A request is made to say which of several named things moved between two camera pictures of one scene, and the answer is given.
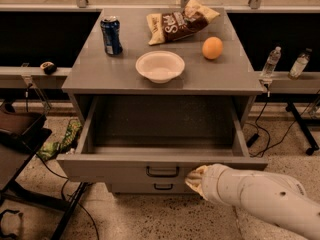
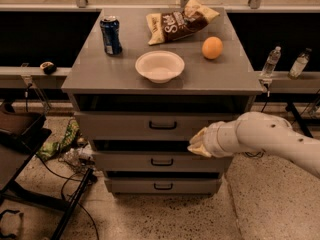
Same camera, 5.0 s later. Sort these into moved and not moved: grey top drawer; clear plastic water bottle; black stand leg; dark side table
Moved: grey top drawer
Not moved: clear plastic water bottle; black stand leg; dark side table
